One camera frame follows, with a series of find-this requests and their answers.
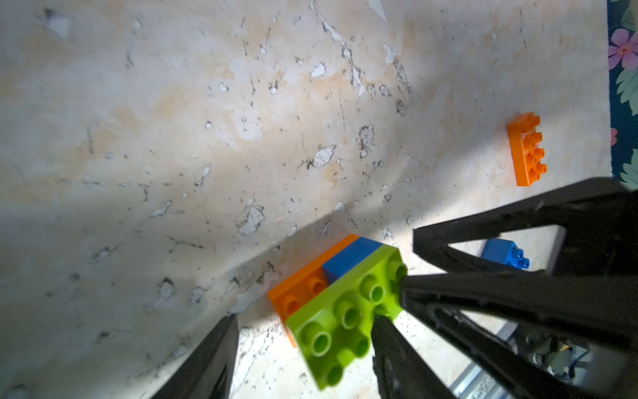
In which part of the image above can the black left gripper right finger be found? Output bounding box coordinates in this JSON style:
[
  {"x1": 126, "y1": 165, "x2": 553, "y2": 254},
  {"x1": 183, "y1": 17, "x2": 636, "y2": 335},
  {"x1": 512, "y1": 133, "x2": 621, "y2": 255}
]
[{"x1": 371, "y1": 315, "x2": 455, "y2": 399}]

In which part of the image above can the orange lego brick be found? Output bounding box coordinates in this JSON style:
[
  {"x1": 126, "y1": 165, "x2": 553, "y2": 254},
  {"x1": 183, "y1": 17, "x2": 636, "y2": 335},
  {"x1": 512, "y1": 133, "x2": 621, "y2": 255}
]
[
  {"x1": 267, "y1": 234, "x2": 359, "y2": 347},
  {"x1": 507, "y1": 112, "x2": 548, "y2": 187}
]

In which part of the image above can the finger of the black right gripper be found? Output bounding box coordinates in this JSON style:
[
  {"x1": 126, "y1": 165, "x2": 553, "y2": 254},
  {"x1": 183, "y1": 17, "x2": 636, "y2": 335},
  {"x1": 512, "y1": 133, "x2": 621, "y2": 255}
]
[
  {"x1": 413, "y1": 177, "x2": 637, "y2": 274},
  {"x1": 400, "y1": 272, "x2": 637, "y2": 398}
]

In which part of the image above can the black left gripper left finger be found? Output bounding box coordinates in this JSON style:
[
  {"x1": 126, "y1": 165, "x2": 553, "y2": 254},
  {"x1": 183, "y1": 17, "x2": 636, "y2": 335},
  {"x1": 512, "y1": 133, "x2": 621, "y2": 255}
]
[{"x1": 153, "y1": 314, "x2": 239, "y2": 399}]

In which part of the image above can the green lego brick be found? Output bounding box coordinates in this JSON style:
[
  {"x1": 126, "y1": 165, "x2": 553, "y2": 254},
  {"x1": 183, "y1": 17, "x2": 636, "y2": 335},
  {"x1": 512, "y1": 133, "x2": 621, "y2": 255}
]
[{"x1": 286, "y1": 244, "x2": 408, "y2": 391}]

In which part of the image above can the small blue lego brick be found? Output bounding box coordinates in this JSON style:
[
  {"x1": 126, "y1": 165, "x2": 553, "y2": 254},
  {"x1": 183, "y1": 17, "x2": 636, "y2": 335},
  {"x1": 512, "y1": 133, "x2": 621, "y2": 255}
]
[
  {"x1": 481, "y1": 238, "x2": 530, "y2": 270},
  {"x1": 322, "y1": 237, "x2": 382, "y2": 284}
]

